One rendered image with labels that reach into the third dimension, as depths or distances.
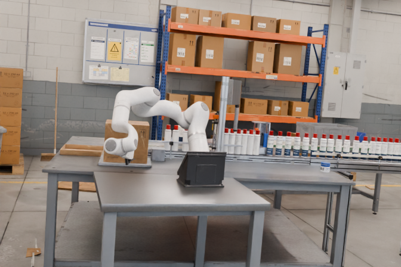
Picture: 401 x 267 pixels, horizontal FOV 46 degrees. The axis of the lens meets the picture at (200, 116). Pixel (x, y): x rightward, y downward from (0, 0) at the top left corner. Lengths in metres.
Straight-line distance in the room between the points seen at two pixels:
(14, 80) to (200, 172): 4.13
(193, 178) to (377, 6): 7.55
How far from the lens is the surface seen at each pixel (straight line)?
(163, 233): 3.84
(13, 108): 6.53
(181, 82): 8.15
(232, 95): 3.55
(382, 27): 9.90
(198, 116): 2.98
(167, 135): 3.68
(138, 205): 2.40
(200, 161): 2.78
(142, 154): 3.28
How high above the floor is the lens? 1.49
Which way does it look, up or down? 5 degrees down
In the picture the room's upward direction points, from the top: 4 degrees clockwise
